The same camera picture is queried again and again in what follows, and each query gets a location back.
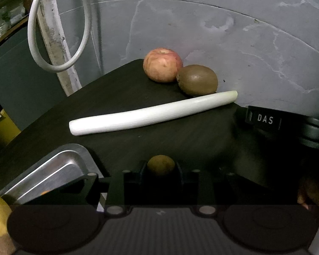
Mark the white leek stalk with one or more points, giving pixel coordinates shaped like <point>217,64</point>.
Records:
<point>148,114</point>

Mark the brown kiwi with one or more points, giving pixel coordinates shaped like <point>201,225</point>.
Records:
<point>198,80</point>

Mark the small round brown fruit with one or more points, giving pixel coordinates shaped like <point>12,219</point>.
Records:
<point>160,165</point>

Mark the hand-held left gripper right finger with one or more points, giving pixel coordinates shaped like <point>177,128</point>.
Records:
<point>181,174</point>

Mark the person's right hand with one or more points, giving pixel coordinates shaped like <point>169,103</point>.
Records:
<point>312,194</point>

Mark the yellow box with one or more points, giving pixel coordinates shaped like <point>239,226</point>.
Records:
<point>2,128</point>

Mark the white chipped pillar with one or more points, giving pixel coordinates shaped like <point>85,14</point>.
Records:
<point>53,37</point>

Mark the cluttered shelf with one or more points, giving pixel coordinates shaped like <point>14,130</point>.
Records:
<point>4,10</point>

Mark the grey cabinet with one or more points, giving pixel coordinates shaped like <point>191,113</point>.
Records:
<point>18,71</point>

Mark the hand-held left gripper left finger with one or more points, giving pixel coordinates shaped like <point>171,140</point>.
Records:
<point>141,174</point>

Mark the brown oval fruit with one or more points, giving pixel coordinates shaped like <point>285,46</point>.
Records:
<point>1,245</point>

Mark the red apple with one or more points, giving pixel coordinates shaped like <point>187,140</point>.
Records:
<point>162,65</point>

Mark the metal tray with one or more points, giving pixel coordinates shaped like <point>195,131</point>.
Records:
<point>53,170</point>

